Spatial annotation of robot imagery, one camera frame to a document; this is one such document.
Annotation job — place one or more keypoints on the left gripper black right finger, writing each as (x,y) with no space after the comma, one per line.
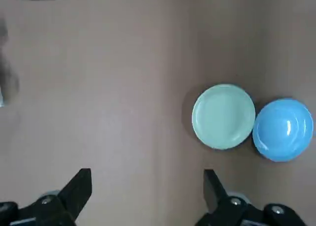
(229,211)

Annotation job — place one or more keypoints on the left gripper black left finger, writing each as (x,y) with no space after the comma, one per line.
(61,208)

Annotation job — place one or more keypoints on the green plate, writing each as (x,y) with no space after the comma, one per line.
(223,117)

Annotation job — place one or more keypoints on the blue plate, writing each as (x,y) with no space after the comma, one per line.
(282,130)

